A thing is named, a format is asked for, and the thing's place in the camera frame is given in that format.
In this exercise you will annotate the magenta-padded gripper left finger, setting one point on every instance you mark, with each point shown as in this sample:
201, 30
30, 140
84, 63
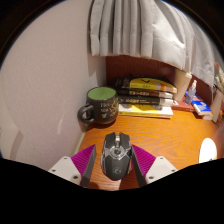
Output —
73, 166

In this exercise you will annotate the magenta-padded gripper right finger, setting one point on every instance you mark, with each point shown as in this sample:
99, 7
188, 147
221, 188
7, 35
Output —
154, 166

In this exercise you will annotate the grey and black computer mouse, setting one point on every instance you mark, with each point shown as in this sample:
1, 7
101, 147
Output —
115, 156

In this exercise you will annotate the yellow and white book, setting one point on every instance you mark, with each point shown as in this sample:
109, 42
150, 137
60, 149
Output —
145, 110

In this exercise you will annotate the dark mug with green inside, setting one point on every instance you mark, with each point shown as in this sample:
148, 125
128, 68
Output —
103, 108

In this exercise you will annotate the reddish brown book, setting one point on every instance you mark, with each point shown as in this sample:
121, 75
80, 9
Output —
181, 106

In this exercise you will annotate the thin dark book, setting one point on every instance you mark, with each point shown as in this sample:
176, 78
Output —
143, 100
143, 93

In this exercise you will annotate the orange book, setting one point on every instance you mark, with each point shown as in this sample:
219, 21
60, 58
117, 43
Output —
208, 117

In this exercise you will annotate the blue book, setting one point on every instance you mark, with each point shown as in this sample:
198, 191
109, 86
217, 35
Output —
202, 107

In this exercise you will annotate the clear spray bottle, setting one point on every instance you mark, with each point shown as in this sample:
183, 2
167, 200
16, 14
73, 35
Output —
190, 95

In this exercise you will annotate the cream tumbler with lid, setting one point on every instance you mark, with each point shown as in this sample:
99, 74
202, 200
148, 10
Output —
181, 85

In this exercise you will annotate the white ceramic vase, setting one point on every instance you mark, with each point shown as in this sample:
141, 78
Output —
217, 106

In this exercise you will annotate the white pleated curtain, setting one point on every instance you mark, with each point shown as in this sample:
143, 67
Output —
146, 26

